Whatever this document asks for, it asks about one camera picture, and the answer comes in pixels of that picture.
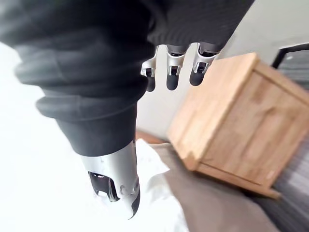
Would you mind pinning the black metal frame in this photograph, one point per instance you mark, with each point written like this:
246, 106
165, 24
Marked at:
287, 54

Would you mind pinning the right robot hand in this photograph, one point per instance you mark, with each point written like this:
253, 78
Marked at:
87, 72

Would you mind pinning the wooden bedside cabinet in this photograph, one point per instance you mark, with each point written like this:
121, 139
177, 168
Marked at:
243, 120

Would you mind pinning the white bed sheet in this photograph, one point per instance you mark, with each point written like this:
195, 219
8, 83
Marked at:
43, 169

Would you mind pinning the grey-brown bed base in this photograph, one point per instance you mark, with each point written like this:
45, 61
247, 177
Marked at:
212, 205

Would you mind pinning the grey striped rug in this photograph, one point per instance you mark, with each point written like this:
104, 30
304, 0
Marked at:
293, 193

